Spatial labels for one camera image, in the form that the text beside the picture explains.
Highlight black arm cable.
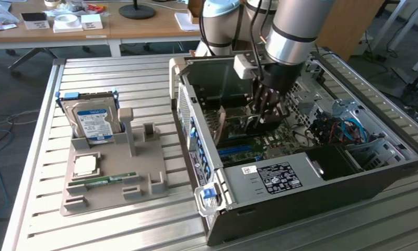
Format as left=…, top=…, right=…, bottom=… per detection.
left=249, top=0, right=268, bottom=79

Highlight clear plastic bag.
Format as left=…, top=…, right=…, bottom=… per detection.
left=0, top=0, right=20, bottom=24

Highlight white floor cable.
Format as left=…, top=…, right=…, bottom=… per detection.
left=0, top=109, right=39, bottom=126

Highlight open black PC case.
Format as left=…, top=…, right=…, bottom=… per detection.
left=169, top=47, right=418, bottom=246

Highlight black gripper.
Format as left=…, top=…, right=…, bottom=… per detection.
left=253, top=61, right=306, bottom=123

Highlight grey power supply unit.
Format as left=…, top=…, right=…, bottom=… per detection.
left=216, top=153, right=324, bottom=204

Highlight hard disk in blue caddy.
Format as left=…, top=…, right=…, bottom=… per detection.
left=55, top=90, right=122, bottom=145

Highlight blue wire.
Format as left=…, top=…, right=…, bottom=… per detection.
left=337, top=117, right=369, bottom=144

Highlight grey case handle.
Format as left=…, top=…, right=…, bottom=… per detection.
left=193, top=181, right=228, bottom=216

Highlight perforated metal drive cage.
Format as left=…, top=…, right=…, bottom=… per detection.
left=285, top=59, right=338, bottom=126

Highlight brown cardboard box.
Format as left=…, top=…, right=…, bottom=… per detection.
left=188, top=0, right=205, bottom=19

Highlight green RAM stick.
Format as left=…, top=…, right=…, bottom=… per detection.
left=68, top=172, right=137, bottom=188

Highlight green motherboard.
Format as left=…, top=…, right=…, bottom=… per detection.
left=201, top=104, right=314, bottom=165

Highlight wooden desk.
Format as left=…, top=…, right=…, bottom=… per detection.
left=0, top=0, right=237, bottom=57

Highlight black round lamp base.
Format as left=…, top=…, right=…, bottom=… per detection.
left=118, top=0, right=157, bottom=19

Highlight wooden cabinet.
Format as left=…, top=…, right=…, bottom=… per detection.
left=317, top=0, right=386, bottom=61

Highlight silver CPU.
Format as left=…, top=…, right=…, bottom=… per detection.
left=72, top=156, right=98, bottom=176

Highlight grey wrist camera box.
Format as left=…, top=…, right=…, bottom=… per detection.
left=233, top=51, right=265, bottom=79

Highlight flat white box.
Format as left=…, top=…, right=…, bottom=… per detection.
left=52, top=19, right=84, bottom=33

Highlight grey parts rack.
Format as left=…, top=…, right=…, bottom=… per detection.
left=59, top=107, right=170, bottom=218

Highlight white box with black top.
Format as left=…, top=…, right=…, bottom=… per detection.
left=21, top=12, right=51, bottom=30

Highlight white tape roll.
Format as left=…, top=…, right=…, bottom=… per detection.
left=55, top=14, right=78, bottom=25

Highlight graphics card with black cooler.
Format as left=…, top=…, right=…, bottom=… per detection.
left=214, top=106, right=289, bottom=146

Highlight blue expansion slot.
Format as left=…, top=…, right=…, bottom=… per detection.
left=218, top=145, right=253, bottom=155

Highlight silver disk bay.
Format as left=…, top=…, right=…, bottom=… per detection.
left=345, top=137, right=409, bottom=172

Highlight white paper stack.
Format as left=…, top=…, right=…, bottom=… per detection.
left=174, top=12, right=202, bottom=31

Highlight white desk frame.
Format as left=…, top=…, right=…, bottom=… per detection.
left=369, top=0, right=418, bottom=71

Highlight plain white box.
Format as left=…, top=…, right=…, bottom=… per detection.
left=80, top=14, right=102, bottom=30

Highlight orange small parts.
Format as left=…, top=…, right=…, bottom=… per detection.
left=86, top=4, right=108, bottom=14

